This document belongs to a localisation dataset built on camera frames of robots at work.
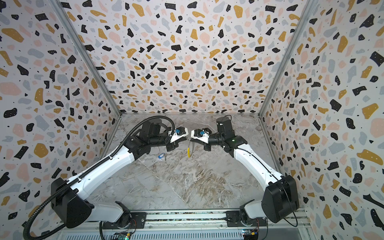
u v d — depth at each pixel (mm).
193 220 761
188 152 1002
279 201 416
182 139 637
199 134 612
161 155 974
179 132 605
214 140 666
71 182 403
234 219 741
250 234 716
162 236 702
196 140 644
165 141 624
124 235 702
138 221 731
